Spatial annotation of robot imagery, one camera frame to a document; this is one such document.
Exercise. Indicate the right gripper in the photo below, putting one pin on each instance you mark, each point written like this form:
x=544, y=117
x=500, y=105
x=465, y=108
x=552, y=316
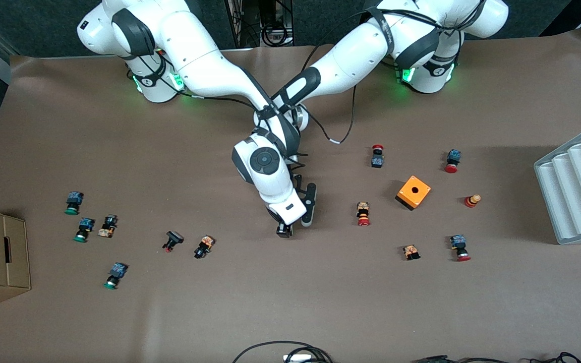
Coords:
x=283, y=230

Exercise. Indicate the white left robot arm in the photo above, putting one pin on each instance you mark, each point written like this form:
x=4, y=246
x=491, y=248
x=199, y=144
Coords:
x=361, y=55

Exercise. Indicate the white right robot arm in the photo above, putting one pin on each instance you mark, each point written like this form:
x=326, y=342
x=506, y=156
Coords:
x=205, y=65

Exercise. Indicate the red emergency stop orange block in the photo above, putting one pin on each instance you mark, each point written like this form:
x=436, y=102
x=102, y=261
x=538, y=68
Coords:
x=363, y=212

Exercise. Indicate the black pushbutton orange contact block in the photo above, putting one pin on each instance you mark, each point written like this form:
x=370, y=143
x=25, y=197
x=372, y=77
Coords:
x=205, y=245

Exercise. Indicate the red emergency button black block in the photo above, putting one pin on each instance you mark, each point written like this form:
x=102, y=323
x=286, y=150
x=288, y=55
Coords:
x=377, y=160

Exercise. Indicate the small orange contact block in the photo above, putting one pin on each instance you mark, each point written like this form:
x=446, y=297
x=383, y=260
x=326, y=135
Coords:
x=411, y=251

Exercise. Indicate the grey USB hub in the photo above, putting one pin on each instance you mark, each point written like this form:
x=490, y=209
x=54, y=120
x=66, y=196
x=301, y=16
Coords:
x=298, y=358

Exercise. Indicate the red pushbutton blue contact block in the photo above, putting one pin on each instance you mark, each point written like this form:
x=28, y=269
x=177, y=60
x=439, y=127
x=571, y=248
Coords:
x=453, y=156
x=458, y=243

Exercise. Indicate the green pushbutton blue contact block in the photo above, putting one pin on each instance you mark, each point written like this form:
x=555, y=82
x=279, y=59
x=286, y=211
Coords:
x=117, y=271
x=85, y=226
x=73, y=200

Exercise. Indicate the red yellow mushroom button head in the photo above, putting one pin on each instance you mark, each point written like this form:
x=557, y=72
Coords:
x=470, y=201

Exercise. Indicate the black power supply brick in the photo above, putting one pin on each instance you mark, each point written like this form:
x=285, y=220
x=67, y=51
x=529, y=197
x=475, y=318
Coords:
x=434, y=359

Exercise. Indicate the grey ribbed tray rack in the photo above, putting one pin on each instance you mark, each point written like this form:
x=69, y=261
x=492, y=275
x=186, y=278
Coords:
x=573, y=191

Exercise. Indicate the black selector switch red tip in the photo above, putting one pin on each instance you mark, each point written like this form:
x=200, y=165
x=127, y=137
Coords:
x=174, y=238

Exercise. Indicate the orange button enclosure box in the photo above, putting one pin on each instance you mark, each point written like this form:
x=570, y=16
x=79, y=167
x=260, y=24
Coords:
x=417, y=197

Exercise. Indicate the black switch orange contact block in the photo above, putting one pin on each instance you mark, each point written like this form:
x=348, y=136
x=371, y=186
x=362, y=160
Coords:
x=109, y=224

